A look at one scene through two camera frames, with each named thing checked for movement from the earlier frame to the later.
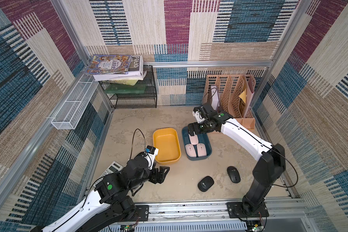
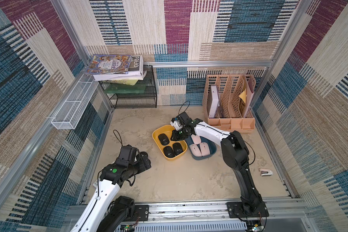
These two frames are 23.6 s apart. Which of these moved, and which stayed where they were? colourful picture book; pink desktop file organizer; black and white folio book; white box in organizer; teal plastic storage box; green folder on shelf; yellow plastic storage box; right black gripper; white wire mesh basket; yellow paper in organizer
Moved: yellow plastic storage box; right black gripper; teal plastic storage box
Stayed: pink desktop file organizer; white box in organizer; yellow paper in organizer; colourful picture book; green folder on shelf; black and white folio book; white wire mesh basket
